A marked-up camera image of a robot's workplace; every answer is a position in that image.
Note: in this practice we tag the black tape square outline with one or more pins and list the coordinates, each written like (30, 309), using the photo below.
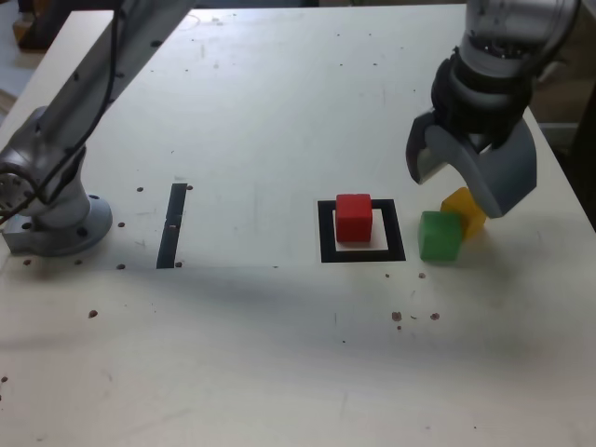
(327, 242)

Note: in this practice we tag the brown wooden furniture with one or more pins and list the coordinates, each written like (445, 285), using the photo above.
(32, 39)

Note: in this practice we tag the yellow cube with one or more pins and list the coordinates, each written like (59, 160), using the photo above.
(456, 202)

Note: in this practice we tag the black tape strip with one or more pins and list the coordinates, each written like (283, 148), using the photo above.
(170, 233)

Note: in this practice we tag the red cube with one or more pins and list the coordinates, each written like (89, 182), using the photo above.
(354, 219)

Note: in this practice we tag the green cube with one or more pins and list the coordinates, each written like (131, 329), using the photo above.
(440, 237)

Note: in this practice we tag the white chair frame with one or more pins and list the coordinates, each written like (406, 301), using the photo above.
(589, 18)

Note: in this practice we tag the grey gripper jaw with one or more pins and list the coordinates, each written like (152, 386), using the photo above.
(507, 181)
(416, 153)

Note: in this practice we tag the dark furniture piece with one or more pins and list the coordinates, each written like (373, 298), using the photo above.
(587, 130)

